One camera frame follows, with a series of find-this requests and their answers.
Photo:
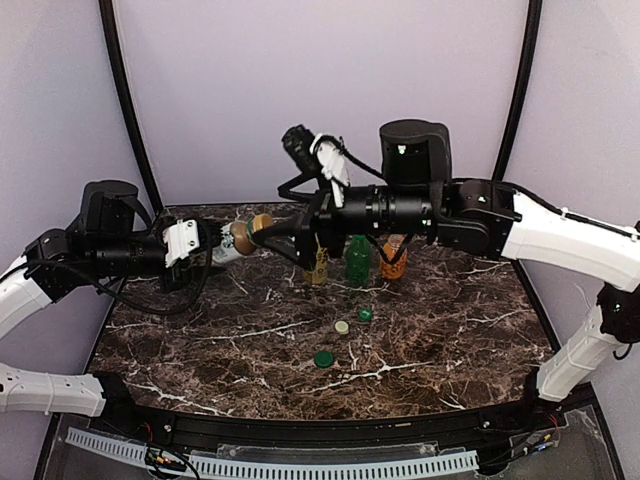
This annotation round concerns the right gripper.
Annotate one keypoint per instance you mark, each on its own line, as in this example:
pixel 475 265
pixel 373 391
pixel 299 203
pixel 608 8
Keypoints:
pixel 310 223

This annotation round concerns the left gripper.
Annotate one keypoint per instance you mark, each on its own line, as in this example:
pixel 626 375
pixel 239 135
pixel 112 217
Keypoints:
pixel 204 245

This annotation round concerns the brown coffee bottle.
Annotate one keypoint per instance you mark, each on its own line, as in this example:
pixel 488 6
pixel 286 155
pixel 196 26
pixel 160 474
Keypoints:
pixel 235 244

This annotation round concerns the yellow tea bottle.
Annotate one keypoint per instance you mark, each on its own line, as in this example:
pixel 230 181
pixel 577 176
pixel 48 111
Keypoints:
pixel 318 276

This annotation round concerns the green plastic bottle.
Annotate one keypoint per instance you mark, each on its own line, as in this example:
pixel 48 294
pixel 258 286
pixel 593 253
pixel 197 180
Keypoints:
pixel 358 261

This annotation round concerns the orange juice bottle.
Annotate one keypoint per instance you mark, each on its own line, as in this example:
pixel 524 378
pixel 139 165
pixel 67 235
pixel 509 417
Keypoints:
pixel 395 267

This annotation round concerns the pale green bottle cap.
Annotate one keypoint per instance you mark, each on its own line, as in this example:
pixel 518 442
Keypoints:
pixel 341 327

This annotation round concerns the dark green juice cap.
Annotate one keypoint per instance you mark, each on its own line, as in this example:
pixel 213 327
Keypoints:
pixel 324 359

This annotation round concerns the gold coffee bottle cap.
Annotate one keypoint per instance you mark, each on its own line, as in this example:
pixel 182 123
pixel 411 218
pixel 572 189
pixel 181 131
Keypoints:
pixel 261 222

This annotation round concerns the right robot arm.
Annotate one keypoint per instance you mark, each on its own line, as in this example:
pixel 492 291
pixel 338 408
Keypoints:
pixel 417 195

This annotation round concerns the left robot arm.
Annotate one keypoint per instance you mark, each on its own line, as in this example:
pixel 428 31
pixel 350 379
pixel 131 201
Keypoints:
pixel 110 239

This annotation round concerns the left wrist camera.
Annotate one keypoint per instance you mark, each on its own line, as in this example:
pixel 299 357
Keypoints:
pixel 180 240

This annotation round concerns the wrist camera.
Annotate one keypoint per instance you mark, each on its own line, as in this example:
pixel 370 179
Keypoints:
pixel 180 240
pixel 321 157

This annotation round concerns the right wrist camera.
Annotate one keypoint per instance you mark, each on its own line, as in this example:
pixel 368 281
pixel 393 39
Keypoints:
pixel 321 157

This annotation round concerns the white slotted cable duct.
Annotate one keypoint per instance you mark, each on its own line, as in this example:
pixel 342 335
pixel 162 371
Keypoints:
pixel 417 461

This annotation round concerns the black front rail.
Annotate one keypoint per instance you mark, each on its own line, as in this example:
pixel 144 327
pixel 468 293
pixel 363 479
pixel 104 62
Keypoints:
pixel 488 427

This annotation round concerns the left black frame post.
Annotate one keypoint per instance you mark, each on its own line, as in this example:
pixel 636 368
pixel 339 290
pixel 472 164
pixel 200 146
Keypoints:
pixel 126 102

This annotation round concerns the black frame post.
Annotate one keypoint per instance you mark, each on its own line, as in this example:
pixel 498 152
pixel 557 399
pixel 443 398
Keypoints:
pixel 126 102
pixel 525 65

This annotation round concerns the right black frame post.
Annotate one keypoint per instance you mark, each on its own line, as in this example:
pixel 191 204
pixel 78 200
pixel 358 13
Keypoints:
pixel 525 65

